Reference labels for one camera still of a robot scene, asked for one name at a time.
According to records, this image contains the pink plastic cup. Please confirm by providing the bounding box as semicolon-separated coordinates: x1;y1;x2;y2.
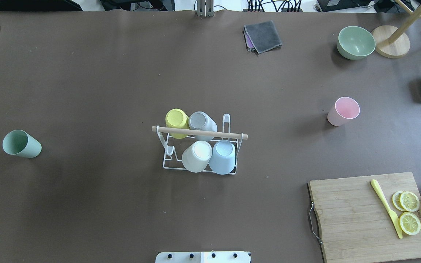
327;97;360;126

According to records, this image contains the folded grey cloth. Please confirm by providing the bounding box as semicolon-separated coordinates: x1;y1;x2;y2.
243;20;282;54

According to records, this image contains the grey plastic cup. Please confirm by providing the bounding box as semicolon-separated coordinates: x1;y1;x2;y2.
189;111;217;132

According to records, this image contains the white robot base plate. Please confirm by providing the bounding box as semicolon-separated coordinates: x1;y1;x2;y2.
155;251;252;263

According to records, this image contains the lemon slice lower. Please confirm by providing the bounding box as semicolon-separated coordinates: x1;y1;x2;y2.
399;212;421;235

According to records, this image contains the aluminium frame post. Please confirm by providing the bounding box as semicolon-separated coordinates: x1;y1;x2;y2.
196;0;214;17

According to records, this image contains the yellow plastic knife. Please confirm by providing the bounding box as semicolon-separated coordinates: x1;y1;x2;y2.
371;179;403;239

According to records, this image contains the wooden cutting board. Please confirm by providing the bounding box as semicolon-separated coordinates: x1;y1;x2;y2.
308;172;421;263

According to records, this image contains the wooden mug tree stand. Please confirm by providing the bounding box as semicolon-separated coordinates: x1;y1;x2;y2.
371;0;421;58

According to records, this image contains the green plastic bowl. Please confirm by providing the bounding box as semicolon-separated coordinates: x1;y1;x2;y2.
337;26;376;60

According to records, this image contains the white wire cup holder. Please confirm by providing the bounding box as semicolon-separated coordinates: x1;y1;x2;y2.
151;114;248;175

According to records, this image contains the lemon slice upper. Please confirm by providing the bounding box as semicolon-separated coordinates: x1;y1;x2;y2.
391;191;420;213

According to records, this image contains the lemon slice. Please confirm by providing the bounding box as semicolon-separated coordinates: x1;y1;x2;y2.
399;212;421;235
391;191;420;213

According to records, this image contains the yellow plastic cup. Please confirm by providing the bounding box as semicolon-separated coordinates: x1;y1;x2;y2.
165;108;189;129

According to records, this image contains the white plastic cup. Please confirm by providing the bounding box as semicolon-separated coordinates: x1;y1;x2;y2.
182;141;212;173

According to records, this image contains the light blue plastic cup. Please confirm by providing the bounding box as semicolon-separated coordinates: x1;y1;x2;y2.
209;140;236;175

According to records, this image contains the mint green plastic cup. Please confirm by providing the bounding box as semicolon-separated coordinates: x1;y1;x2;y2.
2;130;42;158

